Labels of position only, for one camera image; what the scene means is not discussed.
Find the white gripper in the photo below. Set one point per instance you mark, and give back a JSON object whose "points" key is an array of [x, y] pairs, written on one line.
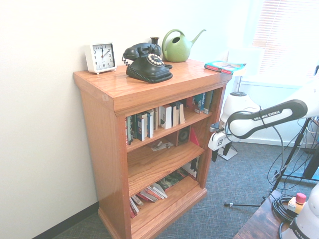
{"points": [[219, 140]]}

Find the teal and orange paperback book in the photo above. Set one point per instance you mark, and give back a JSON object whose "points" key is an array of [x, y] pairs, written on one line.
{"points": [[224, 66]]}

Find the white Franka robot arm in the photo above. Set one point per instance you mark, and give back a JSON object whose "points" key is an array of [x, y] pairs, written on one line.
{"points": [[269, 117]]}

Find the red folder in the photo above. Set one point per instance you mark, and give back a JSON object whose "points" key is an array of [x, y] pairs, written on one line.
{"points": [[194, 139]]}

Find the black and white cover book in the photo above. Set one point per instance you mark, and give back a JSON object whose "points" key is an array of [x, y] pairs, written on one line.
{"points": [[192, 168]]}

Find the small black speaker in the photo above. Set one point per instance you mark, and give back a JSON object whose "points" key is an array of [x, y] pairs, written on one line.
{"points": [[184, 136]]}

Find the teal and dark spine book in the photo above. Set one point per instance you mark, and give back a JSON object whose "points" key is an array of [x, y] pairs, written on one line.
{"points": [[209, 100]]}

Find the blue Thailand guide book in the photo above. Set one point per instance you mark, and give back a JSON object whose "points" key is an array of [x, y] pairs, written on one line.
{"points": [[202, 102]]}

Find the paperback with cream pages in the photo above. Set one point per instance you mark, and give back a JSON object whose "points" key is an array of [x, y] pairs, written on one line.
{"points": [[182, 114], [176, 117]]}

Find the dark green flat book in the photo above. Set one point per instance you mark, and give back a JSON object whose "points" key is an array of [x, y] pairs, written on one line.
{"points": [[173, 179]]}

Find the red cover book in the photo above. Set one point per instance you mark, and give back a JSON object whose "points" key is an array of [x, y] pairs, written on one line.
{"points": [[190, 103]]}

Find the loose photo cards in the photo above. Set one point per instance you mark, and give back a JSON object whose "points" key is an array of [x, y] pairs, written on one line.
{"points": [[160, 145]]}

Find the thick white book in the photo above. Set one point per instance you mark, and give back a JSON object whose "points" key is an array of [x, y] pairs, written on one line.
{"points": [[166, 117]]}

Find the black tripod stand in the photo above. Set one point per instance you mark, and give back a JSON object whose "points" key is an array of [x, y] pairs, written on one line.
{"points": [[289, 159]]}

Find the tan spine book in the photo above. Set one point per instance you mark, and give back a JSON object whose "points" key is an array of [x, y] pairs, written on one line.
{"points": [[156, 119]]}

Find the blue and white spine book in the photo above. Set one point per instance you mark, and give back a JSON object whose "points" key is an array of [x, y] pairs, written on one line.
{"points": [[150, 125]]}

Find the red and white leaning paperback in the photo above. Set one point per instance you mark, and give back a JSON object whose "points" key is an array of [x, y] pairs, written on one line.
{"points": [[149, 194]]}

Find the black and white spine book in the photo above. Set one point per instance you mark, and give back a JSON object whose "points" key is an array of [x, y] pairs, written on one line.
{"points": [[140, 128]]}

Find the dark green spine book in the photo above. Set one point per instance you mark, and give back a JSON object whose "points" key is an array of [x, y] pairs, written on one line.
{"points": [[132, 128]]}

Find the red and yellow emergency stop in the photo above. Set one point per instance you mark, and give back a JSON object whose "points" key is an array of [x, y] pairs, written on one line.
{"points": [[297, 203]]}

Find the cream leaning paperback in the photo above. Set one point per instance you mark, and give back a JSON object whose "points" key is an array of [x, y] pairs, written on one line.
{"points": [[137, 200]]}

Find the red spine leaning paperback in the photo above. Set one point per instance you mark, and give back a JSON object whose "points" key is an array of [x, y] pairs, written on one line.
{"points": [[134, 209]]}

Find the green watering can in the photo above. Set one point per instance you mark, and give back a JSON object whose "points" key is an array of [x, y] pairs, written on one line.
{"points": [[175, 52]]}

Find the black rotary telephone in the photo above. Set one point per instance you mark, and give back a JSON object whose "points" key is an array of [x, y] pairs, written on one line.
{"points": [[144, 69]]}

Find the wooden bookshelf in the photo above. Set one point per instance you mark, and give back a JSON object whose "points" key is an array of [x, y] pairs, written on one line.
{"points": [[99, 137]]}

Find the small black vase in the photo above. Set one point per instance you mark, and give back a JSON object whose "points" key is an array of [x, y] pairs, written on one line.
{"points": [[154, 41]]}

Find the white window blinds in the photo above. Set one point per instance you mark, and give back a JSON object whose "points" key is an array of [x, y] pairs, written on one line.
{"points": [[286, 25]]}

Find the white square alarm clock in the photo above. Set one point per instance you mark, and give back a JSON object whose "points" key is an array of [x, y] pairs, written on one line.
{"points": [[102, 58]]}

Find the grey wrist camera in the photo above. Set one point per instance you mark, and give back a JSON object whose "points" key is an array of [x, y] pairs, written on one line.
{"points": [[215, 127]]}

